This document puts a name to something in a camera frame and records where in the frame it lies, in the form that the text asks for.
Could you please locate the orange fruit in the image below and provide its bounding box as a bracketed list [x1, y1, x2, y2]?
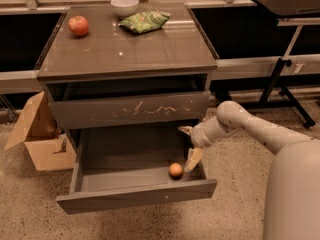
[169, 163, 183, 178]

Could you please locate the open grey middle drawer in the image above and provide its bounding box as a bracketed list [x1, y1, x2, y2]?
[57, 120, 217, 214]

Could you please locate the grey drawer cabinet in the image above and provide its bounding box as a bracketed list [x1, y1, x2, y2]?
[34, 1, 221, 152]

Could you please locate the cardboard box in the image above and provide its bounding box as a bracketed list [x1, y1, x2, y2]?
[4, 92, 76, 171]

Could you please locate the green chip bag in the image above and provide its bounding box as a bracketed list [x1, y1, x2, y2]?
[118, 10, 171, 34]

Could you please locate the black side table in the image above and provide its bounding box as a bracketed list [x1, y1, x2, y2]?
[213, 0, 320, 130]

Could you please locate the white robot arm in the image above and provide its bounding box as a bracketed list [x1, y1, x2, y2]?
[179, 101, 320, 240]

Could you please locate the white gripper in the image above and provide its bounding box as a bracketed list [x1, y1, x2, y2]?
[178, 117, 234, 172]

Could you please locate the scratched grey top drawer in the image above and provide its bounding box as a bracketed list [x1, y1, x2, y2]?
[48, 91, 210, 129]

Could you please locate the white bowl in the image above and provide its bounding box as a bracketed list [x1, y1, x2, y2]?
[111, 0, 139, 17]

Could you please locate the red apple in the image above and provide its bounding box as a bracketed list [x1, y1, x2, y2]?
[68, 16, 89, 37]

